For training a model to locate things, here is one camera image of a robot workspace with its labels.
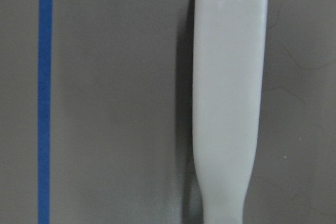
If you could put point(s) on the beige hand brush black bristles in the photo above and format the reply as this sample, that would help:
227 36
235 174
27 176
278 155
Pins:
228 58

